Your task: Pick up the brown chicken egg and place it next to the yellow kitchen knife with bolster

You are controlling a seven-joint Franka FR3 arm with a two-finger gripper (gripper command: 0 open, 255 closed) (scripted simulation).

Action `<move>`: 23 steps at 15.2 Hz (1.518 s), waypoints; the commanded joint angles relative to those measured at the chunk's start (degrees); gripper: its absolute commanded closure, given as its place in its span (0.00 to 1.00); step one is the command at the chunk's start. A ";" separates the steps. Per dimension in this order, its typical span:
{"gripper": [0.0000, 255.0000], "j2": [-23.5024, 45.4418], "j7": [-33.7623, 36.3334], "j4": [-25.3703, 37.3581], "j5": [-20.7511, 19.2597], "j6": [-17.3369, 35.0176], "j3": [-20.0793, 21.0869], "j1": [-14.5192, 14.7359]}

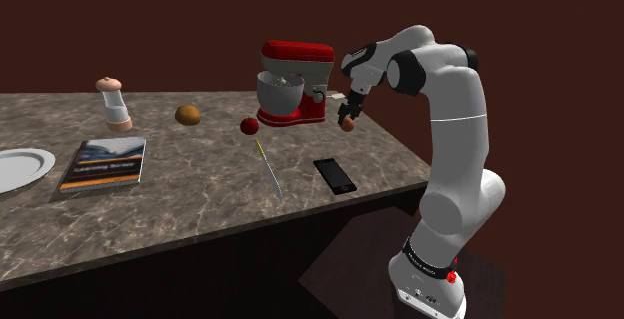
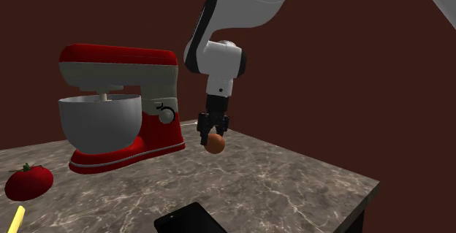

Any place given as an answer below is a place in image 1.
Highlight yellow-handled knife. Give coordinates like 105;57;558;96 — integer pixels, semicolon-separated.
255;139;284;200

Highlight brown round potato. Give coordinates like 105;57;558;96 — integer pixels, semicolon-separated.
174;104;202;127

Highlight white plate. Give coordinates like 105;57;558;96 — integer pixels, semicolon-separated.
0;148;57;195

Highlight black smartphone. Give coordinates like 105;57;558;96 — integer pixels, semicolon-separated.
312;157;358;196

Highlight red apple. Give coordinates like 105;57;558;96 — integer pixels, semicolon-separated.
239;116;261;136

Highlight white and pink pepper mill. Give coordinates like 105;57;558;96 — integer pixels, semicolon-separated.
95;76;134;133

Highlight red stand mixer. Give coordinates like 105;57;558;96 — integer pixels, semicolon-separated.
256;39;337;129

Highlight dark book with orange stripes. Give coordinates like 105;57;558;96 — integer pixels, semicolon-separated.
57;135;147;194

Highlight dark robot stand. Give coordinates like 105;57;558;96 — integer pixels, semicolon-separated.
298;205;508;319

